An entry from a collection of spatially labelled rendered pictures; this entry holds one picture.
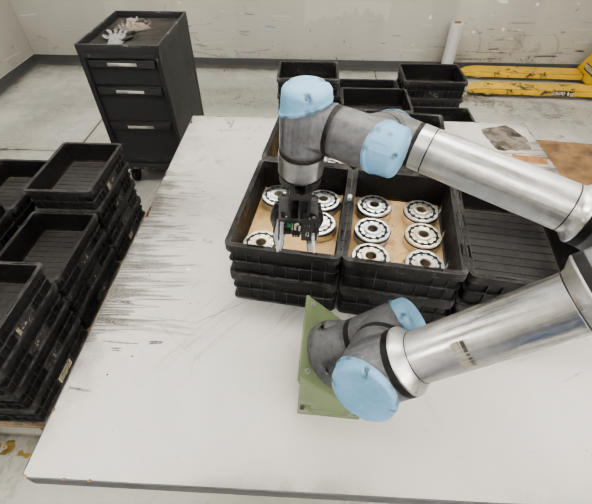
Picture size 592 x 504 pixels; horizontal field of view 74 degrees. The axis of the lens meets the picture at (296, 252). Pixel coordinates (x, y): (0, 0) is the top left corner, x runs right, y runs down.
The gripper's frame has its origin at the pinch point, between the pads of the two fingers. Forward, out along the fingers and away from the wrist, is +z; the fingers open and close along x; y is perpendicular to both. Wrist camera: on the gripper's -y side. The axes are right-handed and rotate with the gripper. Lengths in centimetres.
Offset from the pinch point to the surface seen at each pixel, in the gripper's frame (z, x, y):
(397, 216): 22, 33, -33
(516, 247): 20, 64, -19
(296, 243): 22.8, 1.5, -20.8
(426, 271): 10.5, 31.6, -2.0
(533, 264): 19, 66, -13
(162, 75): 42, -71, -159
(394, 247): 21.4, 29.4, -19.1
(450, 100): 61, 103, -184
